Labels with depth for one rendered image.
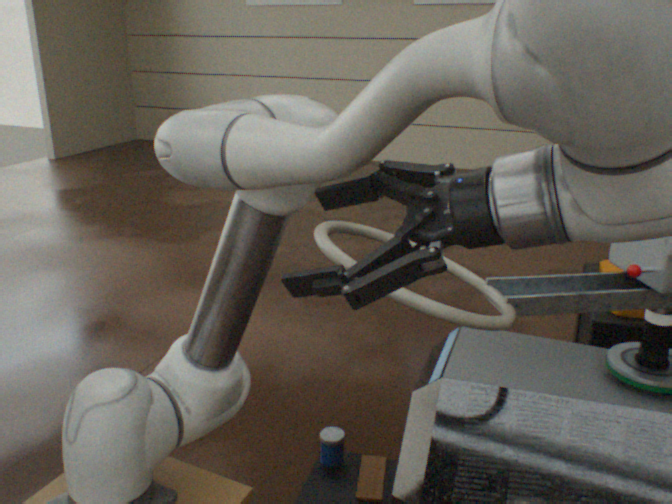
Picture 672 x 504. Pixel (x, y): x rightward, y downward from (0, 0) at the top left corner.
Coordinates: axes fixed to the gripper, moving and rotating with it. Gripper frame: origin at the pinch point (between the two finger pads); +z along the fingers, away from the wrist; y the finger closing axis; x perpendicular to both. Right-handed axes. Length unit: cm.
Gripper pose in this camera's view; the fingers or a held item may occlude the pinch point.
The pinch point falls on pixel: (313, 238)
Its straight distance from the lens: 69.8
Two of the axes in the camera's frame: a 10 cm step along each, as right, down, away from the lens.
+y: 2.3, -7.0, 6.8
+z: -8.8, 1.5, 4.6
